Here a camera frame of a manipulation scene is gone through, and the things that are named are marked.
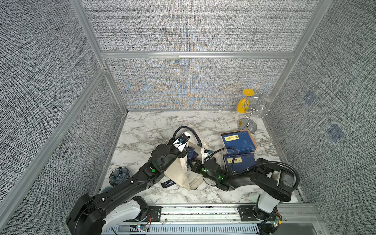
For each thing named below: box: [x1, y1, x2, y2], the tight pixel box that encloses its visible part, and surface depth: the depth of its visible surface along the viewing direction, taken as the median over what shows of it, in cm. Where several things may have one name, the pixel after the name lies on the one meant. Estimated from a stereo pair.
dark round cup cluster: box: [108, 166, 131, 188], surface depth 85 cm
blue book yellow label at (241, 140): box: [219, 129, 258, 155], surface depth 94 cm
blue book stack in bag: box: [187, 146, 199, 163], surface depth 86 cm
